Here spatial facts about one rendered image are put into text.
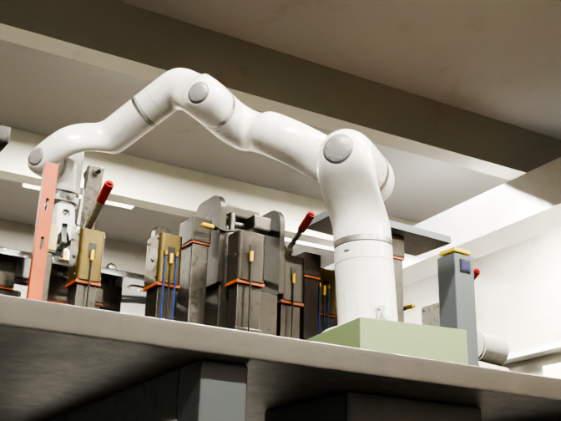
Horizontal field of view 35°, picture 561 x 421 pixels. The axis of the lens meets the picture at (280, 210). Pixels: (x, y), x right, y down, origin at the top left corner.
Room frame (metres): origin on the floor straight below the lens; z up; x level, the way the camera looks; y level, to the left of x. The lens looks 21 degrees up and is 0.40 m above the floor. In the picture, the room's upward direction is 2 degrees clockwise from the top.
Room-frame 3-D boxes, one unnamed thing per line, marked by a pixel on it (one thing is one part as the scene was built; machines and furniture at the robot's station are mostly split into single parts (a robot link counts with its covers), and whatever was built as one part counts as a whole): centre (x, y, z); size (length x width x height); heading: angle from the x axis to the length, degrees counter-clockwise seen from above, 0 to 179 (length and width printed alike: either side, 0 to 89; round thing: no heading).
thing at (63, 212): (2.07, 0.55, 1.14); 0.10 x 0.07 x 0.11; 33
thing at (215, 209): (2.05, 0.10, 0.94); 0.18 x 0.13 x 0.49; 123
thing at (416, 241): (2.12, -0.25, 1.16); 0.37 x 0.14 x 0.02; 123
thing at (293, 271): (2.12, -0.02, 0.89); 0.12 x 0.07 x 0.38; 33
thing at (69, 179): (2.06, 0.55, 1.28); 0.09 x 0.08 x 0.13; 155
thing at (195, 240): (1.98, 0.20, 0.91); 0.07 x 0.05 x 0.42; 33
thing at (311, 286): (2.15, -0.07, 0.90); 0.05 x 0.05 x 0.40; 33
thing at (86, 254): (1.88, 0.42, 0.87); 0.10 x 0.07 x 0.35; 33
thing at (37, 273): (1.84, 0.52, 0.95); 0.03 x 0.01 x 0.50; 123
